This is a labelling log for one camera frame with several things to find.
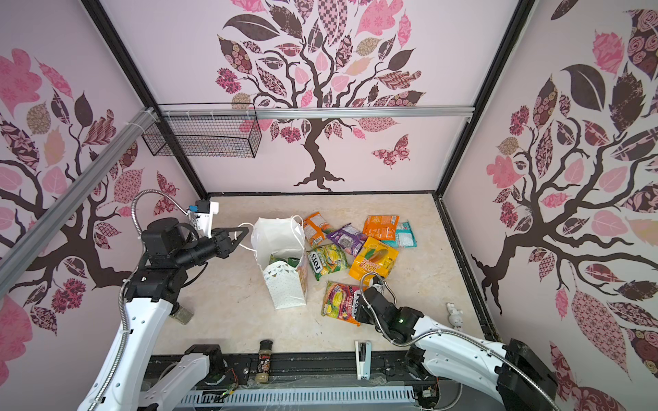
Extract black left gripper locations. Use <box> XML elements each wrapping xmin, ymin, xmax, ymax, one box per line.
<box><xmin>174</xmin><ymin>227</ymin><xmax>249</xmax><ymax>270</ymax></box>

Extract pink yellow Fox's candy bag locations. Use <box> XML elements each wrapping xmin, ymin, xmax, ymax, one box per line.
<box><xmin>320</xmin><ymin>281</ymin><xmax>361</xmax><ymax>326</ymax></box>

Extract green Fox's candy bag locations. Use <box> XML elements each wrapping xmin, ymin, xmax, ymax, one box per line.
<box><xmin>269</xmin><ymin>255</ymin><xmax>301</xmax><ymax>268</ymax></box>

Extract white paper bag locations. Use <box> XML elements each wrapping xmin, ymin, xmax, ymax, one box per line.
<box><xmin>240</xmin><ymin>215</ymin><xmax>308</xmax><ymax>310</ymax></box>

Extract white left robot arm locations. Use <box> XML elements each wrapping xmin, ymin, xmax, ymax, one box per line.
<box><xmin>79</xmin><ymin>217</ymin><xmax>248</xmax><ymax>410</ymax></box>

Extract yellow orange mango snack bag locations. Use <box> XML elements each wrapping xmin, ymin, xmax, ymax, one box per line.
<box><xmin>349</xmin><ymin>237</ymin><xmax>399</xmax><ymax>280</ymax></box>

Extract green Fox's bag upper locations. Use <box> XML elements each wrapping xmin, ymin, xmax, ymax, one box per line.
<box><xmin>307</xmin><ymin>244</ymin><xmax>351</xmax><ymax>281</ymax></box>

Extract purple snack packet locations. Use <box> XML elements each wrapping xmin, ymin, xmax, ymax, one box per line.
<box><xmin>327</xmin><ymin>224</ymin><xmax>368</xmax><ymax>257</ymax></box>

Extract orange white snack packet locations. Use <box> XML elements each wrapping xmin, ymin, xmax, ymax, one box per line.
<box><xmin>303</xmin><ymin>212</ymin><xmax>335</xmax><ymax>248</ymax></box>

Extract teal white snack packet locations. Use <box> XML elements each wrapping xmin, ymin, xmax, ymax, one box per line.
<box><xmin>383</xmin><ymin>221</ymin><xmax>417</xmax><ymax>248</ymax></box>

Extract orange snack packet far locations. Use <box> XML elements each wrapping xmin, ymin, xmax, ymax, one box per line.
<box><xmin>363</xmin><ymin>215</ymin><xmax>399</xmax><ymax>241</ymax></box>

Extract small white figurine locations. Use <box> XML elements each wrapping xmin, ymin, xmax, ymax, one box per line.
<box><xmin>446</xmin><ymin>302</ymin><xmax>464</xmax><ymax>331</ymax></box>

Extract spice bottle black cap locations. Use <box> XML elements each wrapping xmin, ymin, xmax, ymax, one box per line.
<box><xmin>255</xmin><ymin>339</ymin><xmax>273</xmax><ymax>384</ymax></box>

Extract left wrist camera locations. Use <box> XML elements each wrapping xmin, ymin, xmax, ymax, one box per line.
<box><xmin>188</xmin><ymin>200</ymin><xmax>219</xmax><ymax>238</ymax></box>

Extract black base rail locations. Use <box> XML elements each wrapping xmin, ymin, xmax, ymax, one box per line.
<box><xmin>138</xmin><ymin>348</ymin><xmax>541</xmax><ymax>411</ymax></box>

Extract black wire basket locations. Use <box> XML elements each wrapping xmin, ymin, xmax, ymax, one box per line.
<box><xmin>142</xmin><ymin>103</ymin><xmax>263</xmax><ymax>159</ymax></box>

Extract white slotted cable duct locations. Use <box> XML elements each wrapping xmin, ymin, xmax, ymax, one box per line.
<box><xmin>175</xmin><ymin>386</ymin><xmax>416</xmax><ymax>410</ymax></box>

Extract back aluminium rail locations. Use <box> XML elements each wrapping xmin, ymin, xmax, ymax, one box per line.
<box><xmin>161</xmin><ymin>105</ymin><xmax>475</xmax><ymax>120</ymax></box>

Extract aluminium rail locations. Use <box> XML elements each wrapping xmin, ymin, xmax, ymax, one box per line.
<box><xmin>1</xmin><ymin>107</ymin><xmax>156</xmax><ymax>296</ymax></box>
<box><xmin>161</xmin><ymin>105</ymin><xmax>475</xmax><ymax>120</ymax></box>

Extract left aluminium rail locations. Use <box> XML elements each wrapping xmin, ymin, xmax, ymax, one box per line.
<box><xmin>1</xmin><ymin>107</ymin><xmax>156</xmax><ymax>296</ymax></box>

